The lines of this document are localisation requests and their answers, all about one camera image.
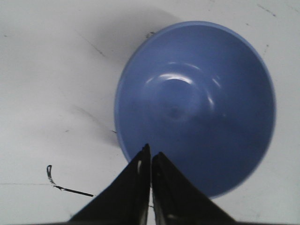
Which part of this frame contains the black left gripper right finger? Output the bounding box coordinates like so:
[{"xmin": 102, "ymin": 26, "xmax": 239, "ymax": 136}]
[{"xmin": 152, "ymin": 152, "xmax": 235, "ymax": 223}]

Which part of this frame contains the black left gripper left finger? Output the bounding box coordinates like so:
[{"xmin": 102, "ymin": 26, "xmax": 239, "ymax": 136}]
[{"xmin": 69, "ymin": 144, "xmax": 150, "ymax": 223}]

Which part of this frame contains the blue bowl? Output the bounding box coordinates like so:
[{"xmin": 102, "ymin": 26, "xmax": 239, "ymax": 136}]
[{"xmin": 114, "ymin": 21, "xmax": 276, "ymax": 197}]

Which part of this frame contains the thin black wire piece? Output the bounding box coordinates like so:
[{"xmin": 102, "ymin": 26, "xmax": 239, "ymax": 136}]
[{"xmin": 46, "ymin": 165, "xmax": 94, "ymax": 197}]

